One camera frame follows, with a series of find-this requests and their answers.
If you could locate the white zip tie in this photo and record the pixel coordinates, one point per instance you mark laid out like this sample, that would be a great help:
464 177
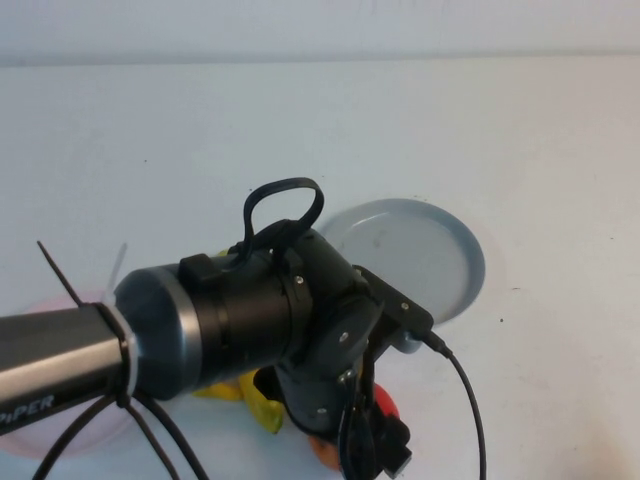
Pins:
135 360

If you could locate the pink round plate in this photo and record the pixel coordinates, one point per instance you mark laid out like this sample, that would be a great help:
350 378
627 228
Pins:
107 425

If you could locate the yellow toy banana green tip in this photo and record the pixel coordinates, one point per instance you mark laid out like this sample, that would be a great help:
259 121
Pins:
265 410

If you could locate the black zip tie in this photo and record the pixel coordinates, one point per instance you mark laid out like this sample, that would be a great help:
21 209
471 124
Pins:
119 335
150 442

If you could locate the red toy apple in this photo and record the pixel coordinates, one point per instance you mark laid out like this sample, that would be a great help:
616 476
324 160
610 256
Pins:
387 400

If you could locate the black left camera bracket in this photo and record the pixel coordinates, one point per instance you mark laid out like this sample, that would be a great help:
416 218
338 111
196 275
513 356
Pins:
395 305

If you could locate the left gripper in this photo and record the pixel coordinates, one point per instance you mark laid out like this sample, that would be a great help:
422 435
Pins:
320 405

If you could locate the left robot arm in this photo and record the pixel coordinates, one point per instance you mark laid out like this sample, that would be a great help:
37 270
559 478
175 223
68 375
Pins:
240 320

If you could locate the grey-blue round plate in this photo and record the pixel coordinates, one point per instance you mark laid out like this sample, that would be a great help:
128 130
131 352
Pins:
425 250

